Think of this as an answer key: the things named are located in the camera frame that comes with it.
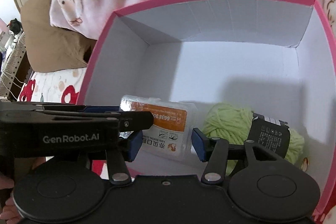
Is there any person's left hand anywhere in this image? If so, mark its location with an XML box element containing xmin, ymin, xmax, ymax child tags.
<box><xmin>0</xmin><ymin>155</ymin><xmax>48</xmax><ymax>224</ymax></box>

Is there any orange dental floss box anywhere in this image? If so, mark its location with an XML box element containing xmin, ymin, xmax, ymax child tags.
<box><xmin>120</xmin><ymin>95</ymin><xmax>197</xmax><ymax>161</ymax></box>

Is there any pink storage box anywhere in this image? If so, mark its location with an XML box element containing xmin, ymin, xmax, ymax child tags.
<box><xmin>77</xmin><ymin>0</ymin><xmax>335</xmax><ymax>221</ymax></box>

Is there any brown pillow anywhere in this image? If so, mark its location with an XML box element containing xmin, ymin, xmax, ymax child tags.
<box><xmin>21</xmin><ymin>0</ymin><xmax>96</xmax><ymax>73</ymax></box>

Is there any green yarn ball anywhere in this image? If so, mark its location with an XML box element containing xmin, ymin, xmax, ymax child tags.
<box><xmin>202</xmin><ymin>103</ymin><xmax>305</xmax><ymax>164</ymax></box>

